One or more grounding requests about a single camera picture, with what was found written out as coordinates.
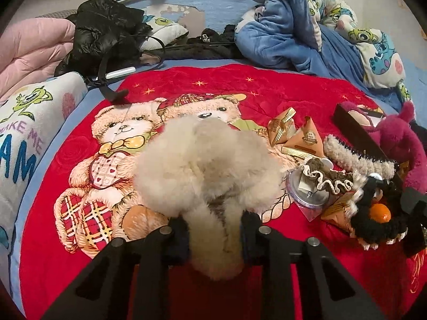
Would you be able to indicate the blue monster printed blanket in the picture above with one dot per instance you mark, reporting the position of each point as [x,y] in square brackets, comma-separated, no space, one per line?
[277,33]

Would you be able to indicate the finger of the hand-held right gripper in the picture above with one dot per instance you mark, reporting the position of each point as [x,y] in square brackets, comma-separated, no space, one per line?
[417,240]
[415,199]

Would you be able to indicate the black puffer jacket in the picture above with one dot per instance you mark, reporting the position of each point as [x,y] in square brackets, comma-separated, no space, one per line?
[100,30]

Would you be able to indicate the black gift box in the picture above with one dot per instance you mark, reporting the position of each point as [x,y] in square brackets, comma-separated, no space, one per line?
[353,123]

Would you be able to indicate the blue headboard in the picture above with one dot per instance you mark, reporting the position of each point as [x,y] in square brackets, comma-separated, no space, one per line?
[220,10]

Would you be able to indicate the brown pyramid candy box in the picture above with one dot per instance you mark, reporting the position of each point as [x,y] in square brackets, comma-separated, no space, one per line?
[338,215]
[308,138]

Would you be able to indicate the pink quilt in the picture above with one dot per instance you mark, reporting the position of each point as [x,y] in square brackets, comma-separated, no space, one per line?
[33,50]

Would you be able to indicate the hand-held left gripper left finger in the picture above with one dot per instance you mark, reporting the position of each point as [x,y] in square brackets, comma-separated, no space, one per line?
[178,240]

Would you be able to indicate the white monster printed pillow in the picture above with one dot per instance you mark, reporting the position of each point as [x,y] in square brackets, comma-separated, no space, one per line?
[33,113]

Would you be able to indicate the black clothing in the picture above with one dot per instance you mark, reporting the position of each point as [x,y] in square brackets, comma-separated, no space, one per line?
[206,51]

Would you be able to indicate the small monster printed pillow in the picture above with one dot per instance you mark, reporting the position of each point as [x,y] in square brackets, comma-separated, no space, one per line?
[166,31]

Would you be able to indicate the beige fuzzy hair clip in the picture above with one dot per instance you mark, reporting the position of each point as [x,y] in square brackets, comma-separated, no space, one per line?
[353,155]

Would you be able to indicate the red bear printed blanket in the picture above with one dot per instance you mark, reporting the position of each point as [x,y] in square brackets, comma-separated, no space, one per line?
[206,76]

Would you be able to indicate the black fuzzy plush toy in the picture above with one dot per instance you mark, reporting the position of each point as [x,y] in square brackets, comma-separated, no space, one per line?
[367,230]

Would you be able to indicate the orange tangerine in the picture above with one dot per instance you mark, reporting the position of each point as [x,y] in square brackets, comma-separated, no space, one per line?
[380,213]

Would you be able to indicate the gold candy wrapper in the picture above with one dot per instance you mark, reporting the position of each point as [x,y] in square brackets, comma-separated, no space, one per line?
[295,152]

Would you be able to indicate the cream fluffy plush toy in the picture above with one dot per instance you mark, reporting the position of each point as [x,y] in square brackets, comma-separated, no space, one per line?
[206,173]

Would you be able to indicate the white tube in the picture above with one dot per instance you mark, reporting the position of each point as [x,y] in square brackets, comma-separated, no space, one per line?
[120,72]

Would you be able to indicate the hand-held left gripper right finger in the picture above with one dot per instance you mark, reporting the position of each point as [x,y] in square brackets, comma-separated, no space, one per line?
[248,236]

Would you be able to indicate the magenta plush bear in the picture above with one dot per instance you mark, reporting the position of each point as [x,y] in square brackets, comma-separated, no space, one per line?
[400,146]

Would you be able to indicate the brown ruffled scrunchie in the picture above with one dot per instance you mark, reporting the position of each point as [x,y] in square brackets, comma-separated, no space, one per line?
[320,170]

